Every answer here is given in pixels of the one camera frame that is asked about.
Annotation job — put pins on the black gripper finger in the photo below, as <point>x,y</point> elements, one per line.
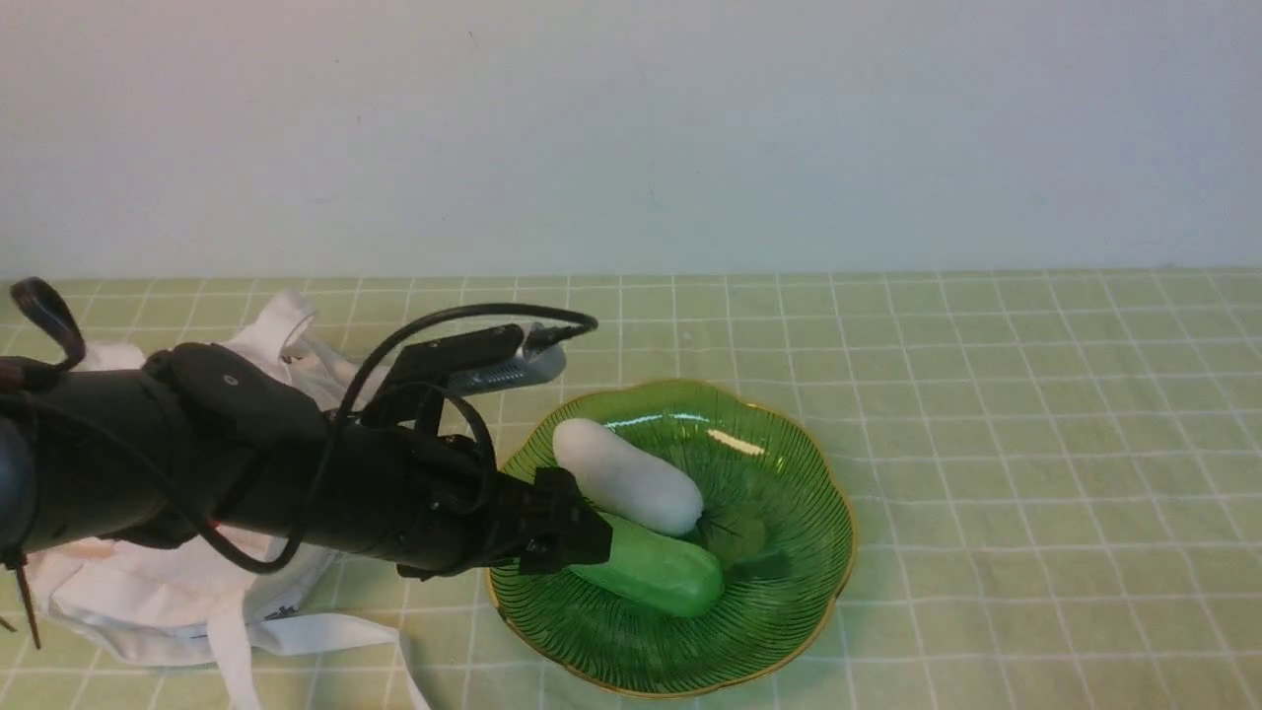
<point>549,556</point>

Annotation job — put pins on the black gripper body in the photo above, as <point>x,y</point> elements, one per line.
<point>472,515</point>

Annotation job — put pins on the green glass plate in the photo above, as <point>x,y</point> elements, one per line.
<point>773,515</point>

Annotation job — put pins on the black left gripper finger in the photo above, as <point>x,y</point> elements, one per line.
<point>571,518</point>

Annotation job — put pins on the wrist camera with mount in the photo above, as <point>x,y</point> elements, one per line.
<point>499,358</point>

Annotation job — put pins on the green toy vegetable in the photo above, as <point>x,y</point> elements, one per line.
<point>657,571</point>

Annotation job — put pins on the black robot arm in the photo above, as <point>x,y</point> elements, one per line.
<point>201,435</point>

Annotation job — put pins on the white toy radish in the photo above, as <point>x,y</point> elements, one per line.
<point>626,481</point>

